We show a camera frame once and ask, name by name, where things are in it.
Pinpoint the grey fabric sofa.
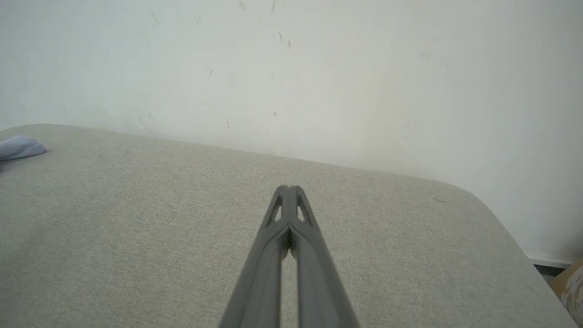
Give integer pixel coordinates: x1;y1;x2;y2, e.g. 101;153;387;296
0;123;579;328

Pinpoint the white baseboard strip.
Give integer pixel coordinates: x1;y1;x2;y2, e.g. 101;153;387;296
524;252;575;269

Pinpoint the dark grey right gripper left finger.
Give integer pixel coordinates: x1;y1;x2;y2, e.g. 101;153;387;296
219;185;291;328

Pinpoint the yellow patterned object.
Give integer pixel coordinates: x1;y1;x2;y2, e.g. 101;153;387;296
550;257;583;327

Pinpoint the light blue and white garment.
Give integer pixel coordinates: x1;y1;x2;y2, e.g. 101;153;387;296
0;135;48;161

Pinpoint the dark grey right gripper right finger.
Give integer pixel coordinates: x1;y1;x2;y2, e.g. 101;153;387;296
289;185;361;328

